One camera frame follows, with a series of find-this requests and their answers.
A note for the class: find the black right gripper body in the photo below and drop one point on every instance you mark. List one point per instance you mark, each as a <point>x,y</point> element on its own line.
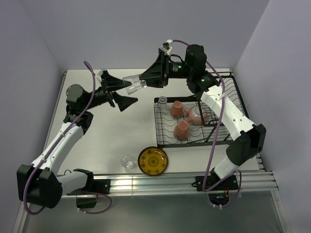
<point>166,68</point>

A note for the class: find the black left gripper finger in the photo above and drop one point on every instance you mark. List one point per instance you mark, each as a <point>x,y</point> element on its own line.
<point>123,102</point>
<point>114,84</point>

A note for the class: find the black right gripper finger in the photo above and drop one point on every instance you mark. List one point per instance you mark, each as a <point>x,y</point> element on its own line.
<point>154,72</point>
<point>155,83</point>

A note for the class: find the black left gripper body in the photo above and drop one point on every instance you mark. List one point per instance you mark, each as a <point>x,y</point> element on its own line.
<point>109,96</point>

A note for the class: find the clear shot glass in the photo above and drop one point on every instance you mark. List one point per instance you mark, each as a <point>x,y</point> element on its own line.
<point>128,162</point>
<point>133,83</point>
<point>162,103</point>

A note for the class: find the pink mug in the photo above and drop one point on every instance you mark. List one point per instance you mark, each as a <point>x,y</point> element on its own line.
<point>181,130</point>
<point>178,111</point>

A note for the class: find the red floral patterned bowl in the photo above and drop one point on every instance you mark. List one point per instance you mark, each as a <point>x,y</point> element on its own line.
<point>194,116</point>

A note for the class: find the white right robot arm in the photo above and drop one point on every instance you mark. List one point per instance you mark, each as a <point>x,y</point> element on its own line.
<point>248,137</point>

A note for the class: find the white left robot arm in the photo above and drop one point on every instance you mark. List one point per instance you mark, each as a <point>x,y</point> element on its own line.
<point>38,183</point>

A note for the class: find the clear shot glass front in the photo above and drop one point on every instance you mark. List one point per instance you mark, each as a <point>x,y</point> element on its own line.
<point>128,162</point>

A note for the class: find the yellow patterned plate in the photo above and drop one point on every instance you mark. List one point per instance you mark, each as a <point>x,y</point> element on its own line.
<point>153,161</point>

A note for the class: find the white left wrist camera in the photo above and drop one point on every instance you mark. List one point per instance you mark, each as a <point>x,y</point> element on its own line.
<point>99,75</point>

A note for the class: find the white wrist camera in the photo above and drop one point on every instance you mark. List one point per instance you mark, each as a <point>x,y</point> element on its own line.
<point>99,75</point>
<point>166,47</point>

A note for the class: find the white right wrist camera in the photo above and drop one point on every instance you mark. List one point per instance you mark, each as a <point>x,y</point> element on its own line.
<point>166,47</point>

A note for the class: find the black wire dish rack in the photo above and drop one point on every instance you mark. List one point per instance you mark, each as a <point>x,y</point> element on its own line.
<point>199,135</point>

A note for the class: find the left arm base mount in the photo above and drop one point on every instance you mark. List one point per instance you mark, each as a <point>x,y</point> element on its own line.
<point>97,194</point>

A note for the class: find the aluminium rail frame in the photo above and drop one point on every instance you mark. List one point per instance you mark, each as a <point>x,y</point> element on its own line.
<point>168,204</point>

